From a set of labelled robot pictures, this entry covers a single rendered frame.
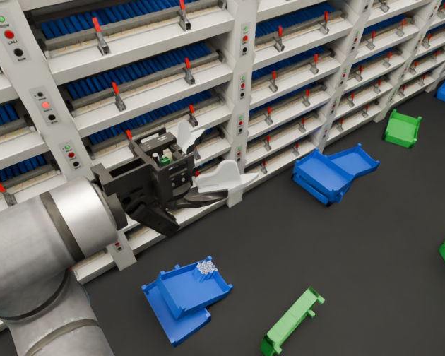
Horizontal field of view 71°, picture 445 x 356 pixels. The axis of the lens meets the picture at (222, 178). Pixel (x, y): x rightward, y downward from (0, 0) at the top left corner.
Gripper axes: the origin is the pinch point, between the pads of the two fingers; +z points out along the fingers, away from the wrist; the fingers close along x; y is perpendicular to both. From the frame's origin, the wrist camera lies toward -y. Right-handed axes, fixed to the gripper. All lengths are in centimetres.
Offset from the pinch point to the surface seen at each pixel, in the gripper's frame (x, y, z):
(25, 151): 62, -29, -25
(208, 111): 63, -42, 42
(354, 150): 42, -107, 154
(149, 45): 59, -7, 18
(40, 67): 60, -6, -13
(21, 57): 60, -2, -16
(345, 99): 60, -74, 151
